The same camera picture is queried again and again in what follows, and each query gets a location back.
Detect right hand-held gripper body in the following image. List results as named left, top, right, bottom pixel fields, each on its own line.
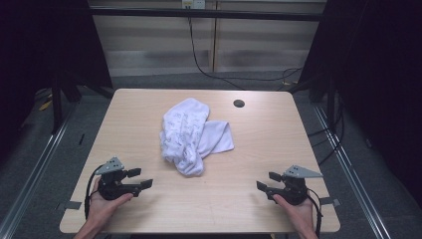
left=265, top=164, right=324, bottom=206

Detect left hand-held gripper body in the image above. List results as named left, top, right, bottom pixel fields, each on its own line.
left=95, top=156, right=142, bottom=201

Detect white patterned towel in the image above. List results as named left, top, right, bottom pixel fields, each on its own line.
left=158, top=97, right=236, bottom=177

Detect person's right hand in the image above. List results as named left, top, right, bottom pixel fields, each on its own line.
left=272, top=193, right=315, bottom=231

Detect person's left hand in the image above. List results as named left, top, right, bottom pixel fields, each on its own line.
left=89, top=177, right=134, bottom=230

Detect grey tape strip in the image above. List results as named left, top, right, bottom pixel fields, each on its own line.
left=318, top=196, right=342, bottom=207
left=55, top=200, right=83, bottom=211

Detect black metal stand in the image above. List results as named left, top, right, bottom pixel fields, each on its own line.
left=50, top=75, right=65, bottom=134
left=325, top=75, right=336, bottom=131

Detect yellow floor object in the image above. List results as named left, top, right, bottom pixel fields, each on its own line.
left=38, top=99, right=54, bottom=113

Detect black curtain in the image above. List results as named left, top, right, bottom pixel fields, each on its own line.
left=0, top=0, right=114, bottom=163
left=288, top=0, right=422, bottom=208

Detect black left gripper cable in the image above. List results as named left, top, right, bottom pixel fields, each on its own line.
left=84, top=164, right=105, bottom=221

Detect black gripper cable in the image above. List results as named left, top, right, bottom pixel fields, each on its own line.
left=84, top=164, right=105, bottom=221
left=306, top=187, right=323, bottom=239

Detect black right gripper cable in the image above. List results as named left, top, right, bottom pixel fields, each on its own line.
left=306, top=187, right=323, bottom=239

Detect aluminium floor rail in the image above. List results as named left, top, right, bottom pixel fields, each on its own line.
left=313, top=104, right=393, bottom=239
left=0, top=101, right=81, bottom=239

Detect black floor cables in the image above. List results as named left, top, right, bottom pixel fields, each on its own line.
left=307, top=93, right=346, bottom=167

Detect long black power cable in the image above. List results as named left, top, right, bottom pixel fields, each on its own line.
left=186, top=8, right=304, bottom=92

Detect black horizontal frame bar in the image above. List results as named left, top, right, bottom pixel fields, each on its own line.
left=89, top=7, right=324, bottom=23

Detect white wall socket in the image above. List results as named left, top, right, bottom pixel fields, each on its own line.
left=180, top=0, right=207, bottom=10

